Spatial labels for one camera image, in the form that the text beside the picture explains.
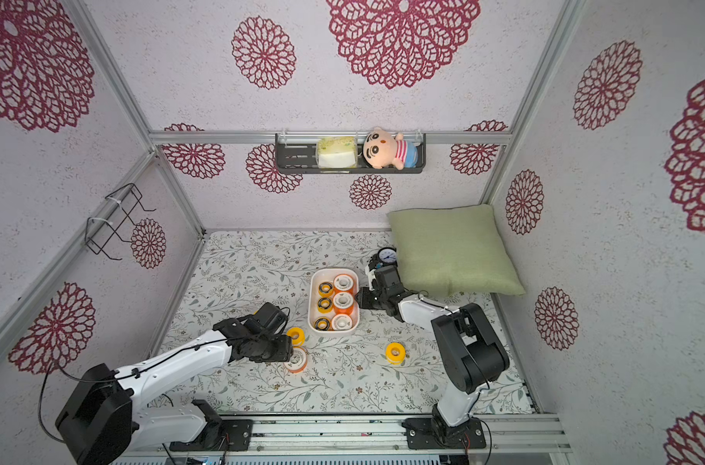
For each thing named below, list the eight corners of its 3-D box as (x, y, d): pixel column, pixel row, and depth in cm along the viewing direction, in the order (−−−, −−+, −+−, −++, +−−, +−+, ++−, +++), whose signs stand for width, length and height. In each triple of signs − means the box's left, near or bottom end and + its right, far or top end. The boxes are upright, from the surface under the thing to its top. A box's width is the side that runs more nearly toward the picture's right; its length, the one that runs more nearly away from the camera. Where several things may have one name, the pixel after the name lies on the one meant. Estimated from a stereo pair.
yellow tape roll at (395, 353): (385, 364, 88) (386, 362, 86) (384, 345, 92) (385, 342, 90) (405, 364, 88) (406, 362, 86) (403, 345, 92) (404, 342, 90)
